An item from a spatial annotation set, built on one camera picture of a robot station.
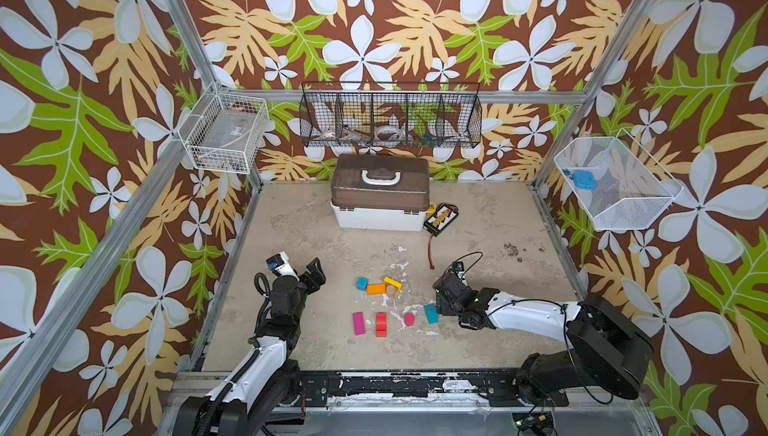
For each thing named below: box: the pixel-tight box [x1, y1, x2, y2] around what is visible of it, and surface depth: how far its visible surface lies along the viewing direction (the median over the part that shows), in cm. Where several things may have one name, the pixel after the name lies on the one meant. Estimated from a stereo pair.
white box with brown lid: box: [330, 154, 430, 231], surface depth 97 cm
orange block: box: [367, 284, 387, 295], surface depth 93 cm
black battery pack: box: [423, 203, 459, 237], surface depth 110 cm
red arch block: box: [376, 313, 388, 338], surface depth 86 cm
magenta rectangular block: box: [352, 312, 366, 336], surface depth 87 cm
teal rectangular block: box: [424, 304, 439, 324], surface depth 89 cm
